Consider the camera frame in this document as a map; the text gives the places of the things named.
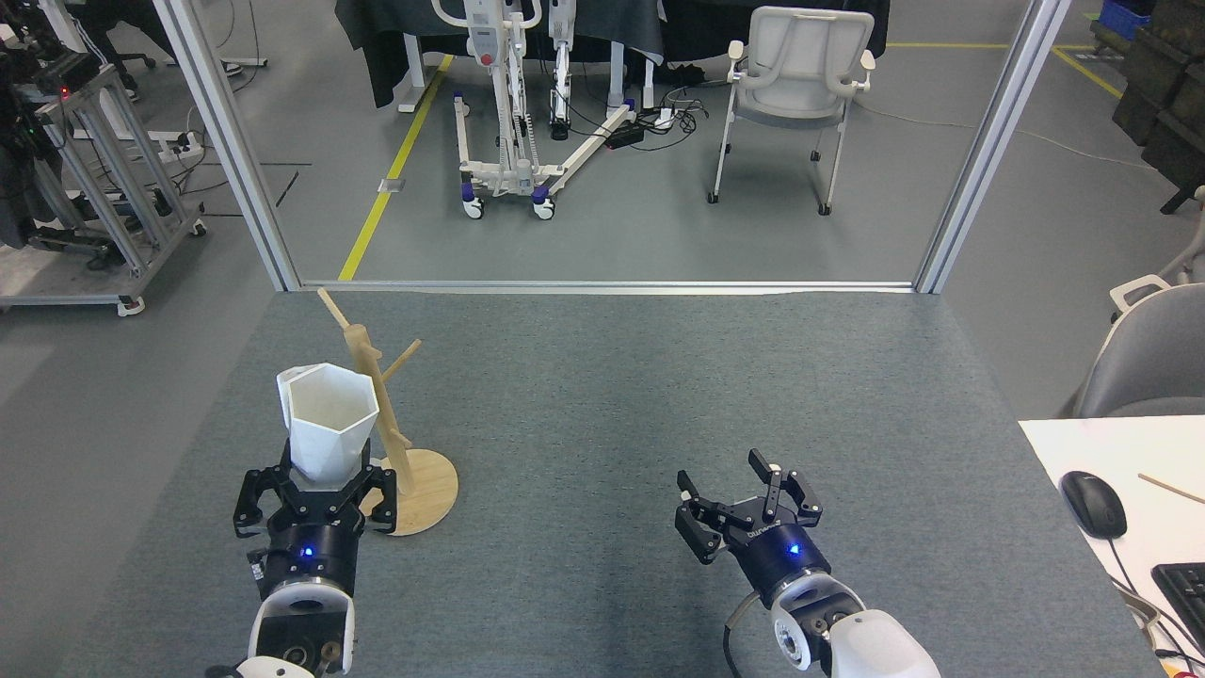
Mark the blue plastic bin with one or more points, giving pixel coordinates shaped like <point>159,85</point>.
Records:
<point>1125,19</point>

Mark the white faceted cup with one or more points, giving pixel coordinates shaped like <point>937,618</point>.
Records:
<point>329,433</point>

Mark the black power strip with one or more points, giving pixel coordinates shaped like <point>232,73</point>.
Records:
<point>625,136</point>

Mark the grey office chair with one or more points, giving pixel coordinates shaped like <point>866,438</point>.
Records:
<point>1153,363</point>

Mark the aluminium frame cart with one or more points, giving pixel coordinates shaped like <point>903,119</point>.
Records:
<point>113,188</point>

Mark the silver frame post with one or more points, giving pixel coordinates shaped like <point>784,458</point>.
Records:
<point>988,151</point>
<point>235,151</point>

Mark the white chair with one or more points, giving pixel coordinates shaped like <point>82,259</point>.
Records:
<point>795,85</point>

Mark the black computer mouse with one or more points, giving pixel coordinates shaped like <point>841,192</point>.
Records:
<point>1094,504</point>

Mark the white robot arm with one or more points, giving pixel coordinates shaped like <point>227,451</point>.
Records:
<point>866,645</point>
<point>301,631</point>

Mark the white wheeled stand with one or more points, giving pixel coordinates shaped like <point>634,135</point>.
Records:
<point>508,174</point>

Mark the black equipment with red light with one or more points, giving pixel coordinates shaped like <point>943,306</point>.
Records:
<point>19,66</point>

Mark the thin wooden stick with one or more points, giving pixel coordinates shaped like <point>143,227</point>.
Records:
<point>1172,489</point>

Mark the black keyboard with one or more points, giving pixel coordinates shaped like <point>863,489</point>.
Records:
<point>1186,598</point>

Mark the dark stacked crates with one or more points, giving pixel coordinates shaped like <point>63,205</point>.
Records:
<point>1167,85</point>

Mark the white desk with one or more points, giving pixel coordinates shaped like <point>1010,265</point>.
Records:
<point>1083,443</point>

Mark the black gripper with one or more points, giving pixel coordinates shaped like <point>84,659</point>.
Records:
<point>311,551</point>
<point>781,551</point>

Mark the black table cloth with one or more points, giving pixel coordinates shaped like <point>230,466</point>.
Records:
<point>377,38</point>

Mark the person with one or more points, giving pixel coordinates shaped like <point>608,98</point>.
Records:
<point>94,24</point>

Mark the white power strip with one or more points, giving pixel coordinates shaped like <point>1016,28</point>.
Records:
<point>666,118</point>

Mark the wooden cup rack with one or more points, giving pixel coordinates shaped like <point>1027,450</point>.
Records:
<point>424,494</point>

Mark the silver frame rail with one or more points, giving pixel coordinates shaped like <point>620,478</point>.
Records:
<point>602,285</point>

